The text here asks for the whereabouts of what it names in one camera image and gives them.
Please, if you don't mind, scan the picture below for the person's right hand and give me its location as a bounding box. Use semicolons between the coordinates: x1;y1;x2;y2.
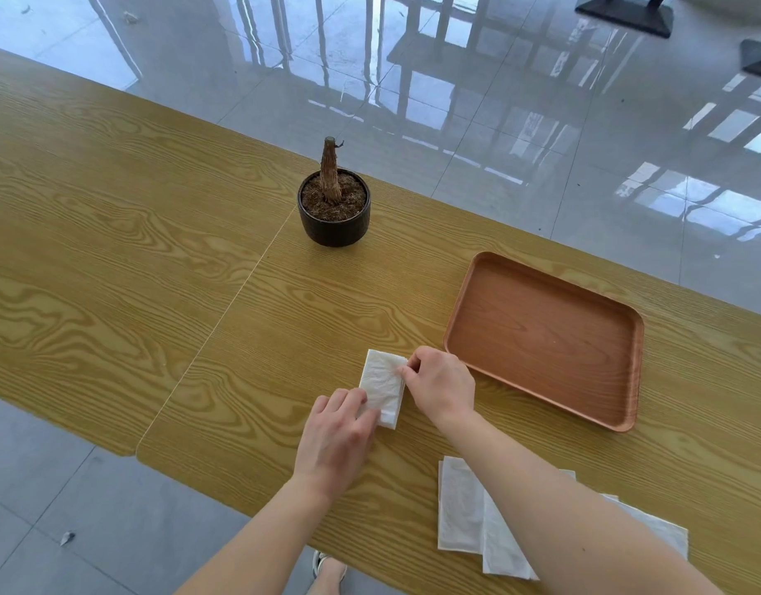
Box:
397;346;477;429

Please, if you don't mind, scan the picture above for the person's left hand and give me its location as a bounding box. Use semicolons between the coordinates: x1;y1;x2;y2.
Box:
293;388;382;491

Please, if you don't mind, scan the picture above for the white paper napkin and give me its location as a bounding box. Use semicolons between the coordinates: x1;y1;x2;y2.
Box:
437;456;488;554
358;349;410;431
481;469;577;582
602;493;690;561

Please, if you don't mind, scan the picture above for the person's left forearm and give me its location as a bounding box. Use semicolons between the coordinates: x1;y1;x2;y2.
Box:
174;474;335;595

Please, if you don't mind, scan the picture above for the person's right forearm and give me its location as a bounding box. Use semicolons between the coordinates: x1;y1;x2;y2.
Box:
441;410;723;595

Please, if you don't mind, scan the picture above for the white flat paper napkin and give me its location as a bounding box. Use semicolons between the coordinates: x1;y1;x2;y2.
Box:
437;456;488;554
481;469;577;582
602;493;690;561

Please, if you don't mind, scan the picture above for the brown wooden tray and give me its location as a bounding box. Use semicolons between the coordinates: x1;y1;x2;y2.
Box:
444;251;645;433

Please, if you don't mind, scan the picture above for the person's white shoe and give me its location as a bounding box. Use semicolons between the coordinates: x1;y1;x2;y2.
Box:
311;550;349;595

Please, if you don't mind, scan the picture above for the black round plant pot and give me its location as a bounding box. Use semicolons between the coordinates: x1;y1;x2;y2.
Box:
296;168;372;248

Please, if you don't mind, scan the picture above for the brown cut plant stump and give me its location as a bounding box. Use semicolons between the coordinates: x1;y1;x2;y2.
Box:
320;136;344;205

